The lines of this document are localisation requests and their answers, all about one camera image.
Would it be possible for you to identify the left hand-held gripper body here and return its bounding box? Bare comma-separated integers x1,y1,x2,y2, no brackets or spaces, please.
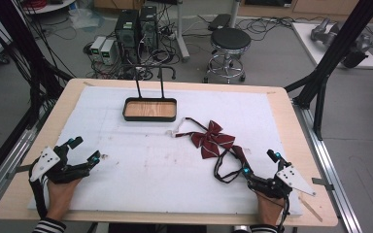
28,145,91,185

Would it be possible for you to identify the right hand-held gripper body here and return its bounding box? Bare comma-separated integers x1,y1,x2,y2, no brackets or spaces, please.
246,164,318,200

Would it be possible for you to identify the dark red striped bow tie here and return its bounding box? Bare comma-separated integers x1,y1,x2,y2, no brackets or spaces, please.
166,116,256,184

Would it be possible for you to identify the black rack with wooden base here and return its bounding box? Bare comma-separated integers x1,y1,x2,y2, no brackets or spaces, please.
121,63,178,123

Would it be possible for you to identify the person's right hand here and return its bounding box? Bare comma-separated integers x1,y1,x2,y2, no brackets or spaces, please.
255,190,287,226

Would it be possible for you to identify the person's left hand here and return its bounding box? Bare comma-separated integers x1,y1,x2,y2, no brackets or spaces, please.
47,177,83,222

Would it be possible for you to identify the thin wooden stick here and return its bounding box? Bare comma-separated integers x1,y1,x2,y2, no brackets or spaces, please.
298,195,323,223

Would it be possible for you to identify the white foam mat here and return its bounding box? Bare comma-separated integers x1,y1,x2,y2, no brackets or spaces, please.
27,85,304,217

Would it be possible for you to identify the white power supply box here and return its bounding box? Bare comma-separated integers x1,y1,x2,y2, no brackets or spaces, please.
89,36,107,62
100,38,116,66

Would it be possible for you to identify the white floor board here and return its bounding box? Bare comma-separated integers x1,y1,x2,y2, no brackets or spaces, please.
290,21,373,70

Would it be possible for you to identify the black computer tower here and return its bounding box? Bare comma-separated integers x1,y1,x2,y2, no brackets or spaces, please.
139,5,159,51
114,9,141,64

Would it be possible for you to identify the clear plastic bag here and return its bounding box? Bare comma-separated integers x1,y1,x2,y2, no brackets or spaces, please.
68,8,105,32

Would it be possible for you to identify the black round stool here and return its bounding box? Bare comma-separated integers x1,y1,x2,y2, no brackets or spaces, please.
203,27,253,84

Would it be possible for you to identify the round white table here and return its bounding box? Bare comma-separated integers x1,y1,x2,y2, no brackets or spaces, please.
22,0,77,16

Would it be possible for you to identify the black foot pedal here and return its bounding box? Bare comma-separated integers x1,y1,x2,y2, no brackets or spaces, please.
207,13,232,32

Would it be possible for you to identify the white stand leg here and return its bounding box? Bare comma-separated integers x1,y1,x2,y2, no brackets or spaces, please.
174,0,190,63

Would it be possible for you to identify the grey metal bracket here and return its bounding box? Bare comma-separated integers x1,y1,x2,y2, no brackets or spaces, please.
311,177,335,192
6,164,33,180

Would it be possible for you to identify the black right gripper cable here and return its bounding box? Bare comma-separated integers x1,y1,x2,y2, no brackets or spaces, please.
275,190,293,233

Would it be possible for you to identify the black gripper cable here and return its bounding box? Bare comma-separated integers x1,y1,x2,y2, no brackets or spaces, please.
275,190,293,233
28,171,50,220

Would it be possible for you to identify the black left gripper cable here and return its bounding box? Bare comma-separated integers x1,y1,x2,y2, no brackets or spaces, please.
28,171,50,220

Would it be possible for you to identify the aluminium rail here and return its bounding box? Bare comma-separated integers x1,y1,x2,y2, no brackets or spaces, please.
290,98,363,233
0,106,50,217

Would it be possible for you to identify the black metal frame post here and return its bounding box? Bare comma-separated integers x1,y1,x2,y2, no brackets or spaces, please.
0,0,74,130
284,0,373,141

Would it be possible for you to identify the tangle of black floor cables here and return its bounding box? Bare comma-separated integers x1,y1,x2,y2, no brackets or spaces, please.
84,6,183,82

